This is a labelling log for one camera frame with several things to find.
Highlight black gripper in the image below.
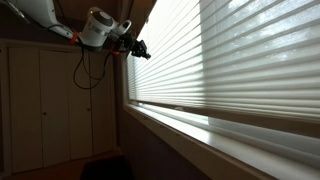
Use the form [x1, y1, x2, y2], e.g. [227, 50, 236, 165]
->
[114, 32, 152, 61]

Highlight white pleated window blind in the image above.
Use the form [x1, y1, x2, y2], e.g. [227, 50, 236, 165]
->
[126, 0, 320, 139]

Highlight white window sill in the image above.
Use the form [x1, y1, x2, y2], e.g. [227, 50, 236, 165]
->
[123, 102, 320, 180]

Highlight white closet door panel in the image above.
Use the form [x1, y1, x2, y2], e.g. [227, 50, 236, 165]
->
[68, 52, 94, 161]
[8, 47, 44, 174]
[89, 51, 115, 156]
[39, 49, 72, 168]

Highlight black leather chair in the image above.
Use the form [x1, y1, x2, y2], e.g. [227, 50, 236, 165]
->
[79, 154, 135, 180]

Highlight white closet doors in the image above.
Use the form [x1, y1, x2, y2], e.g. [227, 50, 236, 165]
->
[0, 38, 118, 178]

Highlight dark window frame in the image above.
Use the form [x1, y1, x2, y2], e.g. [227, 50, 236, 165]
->
[114, 0, 158, 109]

